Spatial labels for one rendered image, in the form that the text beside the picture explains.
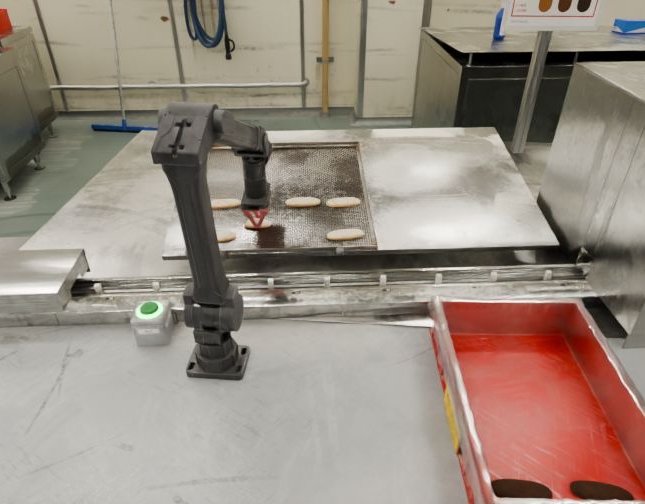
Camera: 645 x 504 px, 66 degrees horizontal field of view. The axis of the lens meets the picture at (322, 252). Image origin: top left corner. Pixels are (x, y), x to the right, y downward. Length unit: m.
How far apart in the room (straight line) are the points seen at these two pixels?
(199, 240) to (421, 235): 0.68
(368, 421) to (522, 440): 0.28
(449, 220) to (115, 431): 0.97
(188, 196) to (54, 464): 0.53
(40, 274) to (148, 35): 3.78
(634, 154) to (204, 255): 0.91
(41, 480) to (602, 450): 0.98
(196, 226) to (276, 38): 3.98
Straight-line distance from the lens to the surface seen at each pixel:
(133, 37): 4.97
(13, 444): 1.12
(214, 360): 1.06
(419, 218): 1.43
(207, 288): 0.96
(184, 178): 0.82
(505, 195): 1.58
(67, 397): 1.15
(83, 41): 5.11
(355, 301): 1.18
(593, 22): 2.08
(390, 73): 4.60
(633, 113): 1.27
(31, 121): 4.21
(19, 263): 1.40
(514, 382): 1.13
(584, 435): 1.09
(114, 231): 1.63
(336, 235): 1.33
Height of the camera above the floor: 1.62
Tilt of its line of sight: 35 degrees down
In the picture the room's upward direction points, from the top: straight up
